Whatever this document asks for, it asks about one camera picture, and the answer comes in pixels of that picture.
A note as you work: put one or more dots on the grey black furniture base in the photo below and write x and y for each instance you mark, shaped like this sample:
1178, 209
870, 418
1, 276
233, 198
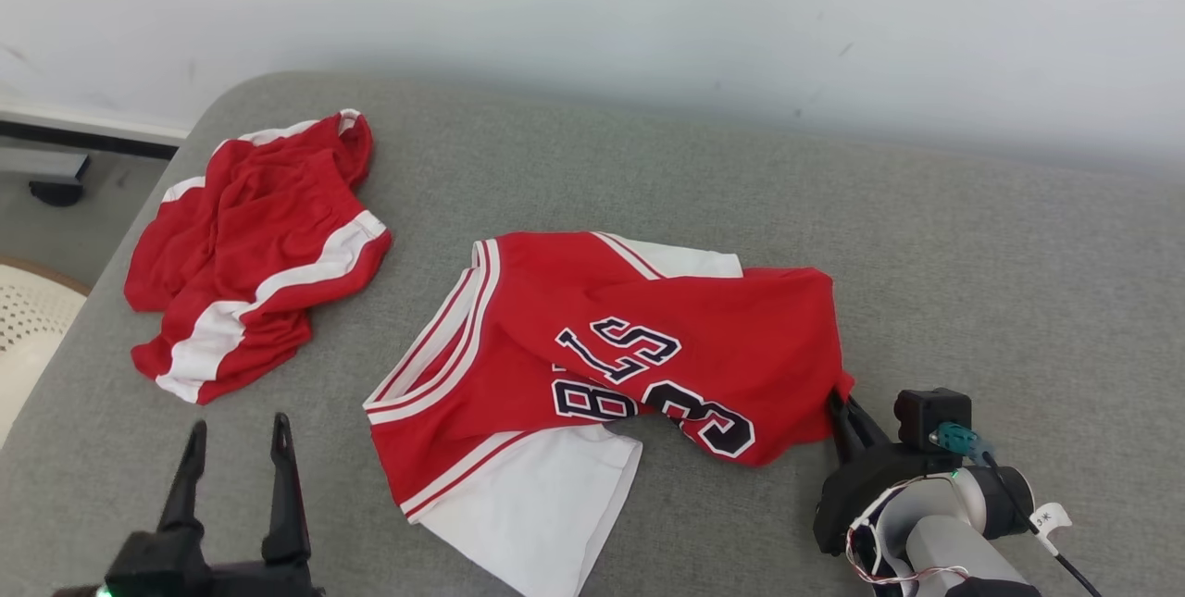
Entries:
56, 182

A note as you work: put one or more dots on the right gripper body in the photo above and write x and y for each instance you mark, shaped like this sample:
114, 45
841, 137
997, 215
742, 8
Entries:
861, 486

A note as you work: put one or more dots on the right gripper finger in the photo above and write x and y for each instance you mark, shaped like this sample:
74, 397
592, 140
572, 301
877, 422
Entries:
841, 435
870, 429

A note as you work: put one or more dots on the white perforated laundry basket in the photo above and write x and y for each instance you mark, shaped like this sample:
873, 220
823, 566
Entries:
32, 329

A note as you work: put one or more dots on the red shorts with white stripes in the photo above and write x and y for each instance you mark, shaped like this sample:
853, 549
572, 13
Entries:
268, 236

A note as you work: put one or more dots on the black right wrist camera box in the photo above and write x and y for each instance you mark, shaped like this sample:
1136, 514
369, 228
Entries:
926, 416

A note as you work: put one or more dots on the red white basketball jersey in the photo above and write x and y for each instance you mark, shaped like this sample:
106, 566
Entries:
592, 319

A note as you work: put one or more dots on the teal right camera connector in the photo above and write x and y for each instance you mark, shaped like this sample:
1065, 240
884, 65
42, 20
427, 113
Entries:
955, 440

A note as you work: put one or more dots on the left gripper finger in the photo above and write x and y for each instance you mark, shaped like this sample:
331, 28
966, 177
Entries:
185, 477
285, 495

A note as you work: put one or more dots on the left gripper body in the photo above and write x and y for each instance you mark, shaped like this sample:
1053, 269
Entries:
268, 580

